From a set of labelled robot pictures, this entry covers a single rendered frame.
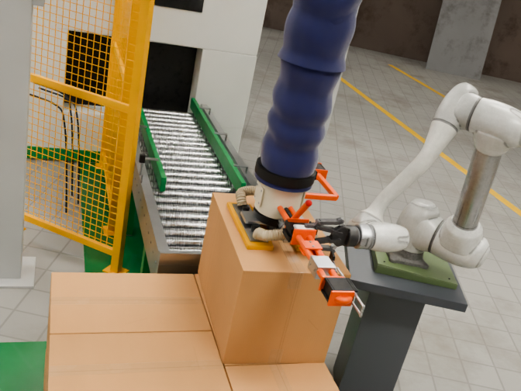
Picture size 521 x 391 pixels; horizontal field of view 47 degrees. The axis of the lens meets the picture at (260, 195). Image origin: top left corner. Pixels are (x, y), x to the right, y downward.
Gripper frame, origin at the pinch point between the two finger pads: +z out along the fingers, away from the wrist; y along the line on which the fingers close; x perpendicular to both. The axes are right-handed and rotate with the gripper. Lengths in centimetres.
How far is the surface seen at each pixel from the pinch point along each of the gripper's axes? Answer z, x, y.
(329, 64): -1, 15, -55
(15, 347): 91, 74, 108
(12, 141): 99, 129, 27
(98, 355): 62, 3, 54
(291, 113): 6.9, 17.7, -36.3
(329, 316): -16.9, -5.3, 30.7
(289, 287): 1.6, -4.7, 18.9
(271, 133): 9.9, 23.5, -26.7
